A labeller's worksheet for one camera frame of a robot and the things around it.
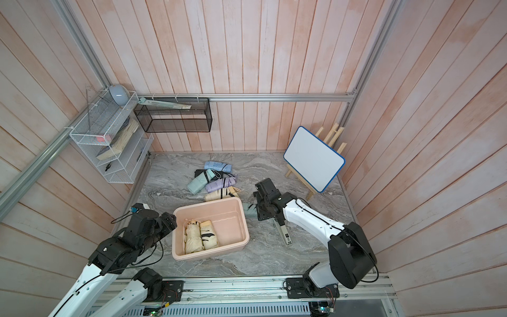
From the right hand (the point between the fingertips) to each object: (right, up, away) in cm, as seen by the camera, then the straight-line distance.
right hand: (252, 200), depth 87 cm
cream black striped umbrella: (-19, -16, -3) cm, 25 cm away
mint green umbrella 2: (-26, +10, +14) cm, 31 cm away
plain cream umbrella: (-25, -15, -5) cm, 30 cm away
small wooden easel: (+31, +30, +2) cm, 43 cm away
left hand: (-32, -7, -13) cm, 35 cm away
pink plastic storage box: (-11, -10, +6) cm, 16 cm away
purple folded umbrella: (-16, +6, +15) cm, 23 cm away
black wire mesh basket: (-51, +42, +19) cm, 69 cm away
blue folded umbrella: (-19, +16, +24) cm, 35 cm away
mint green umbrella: (-1, -6, +5) cm, 8 cm away
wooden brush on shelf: (-55, +26, -7) cm, 61 cm away
